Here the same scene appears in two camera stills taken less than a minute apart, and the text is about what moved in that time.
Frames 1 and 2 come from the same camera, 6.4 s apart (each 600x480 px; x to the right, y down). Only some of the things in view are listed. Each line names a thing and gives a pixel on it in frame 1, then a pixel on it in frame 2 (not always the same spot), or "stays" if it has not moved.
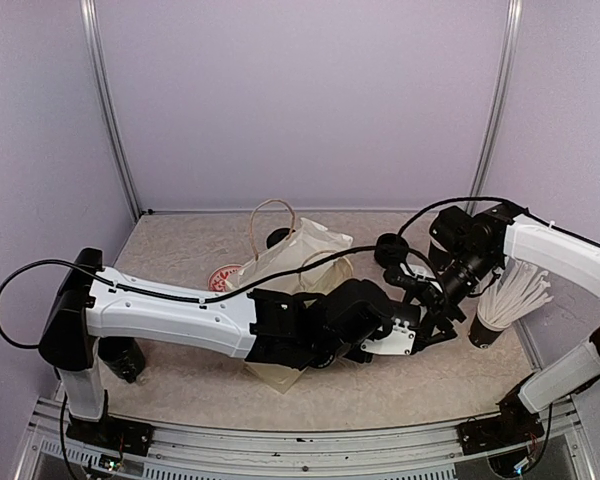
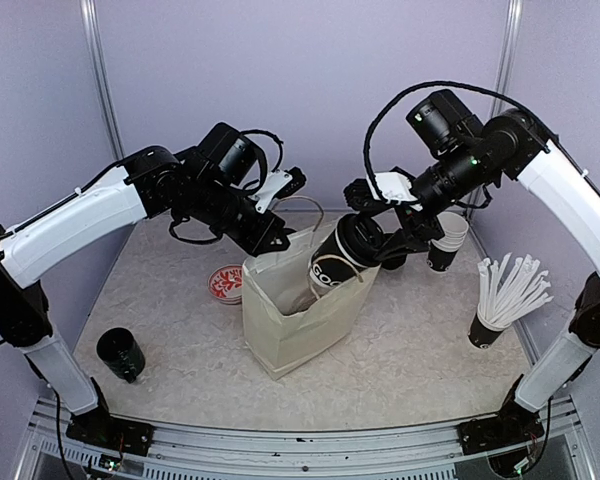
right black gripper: [439, 304] to [412, 238]
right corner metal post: [500, 98] stays
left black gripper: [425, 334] to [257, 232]
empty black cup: [124, 354] stays
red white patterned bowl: [225, 278] stays
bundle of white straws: [511, 293] stays
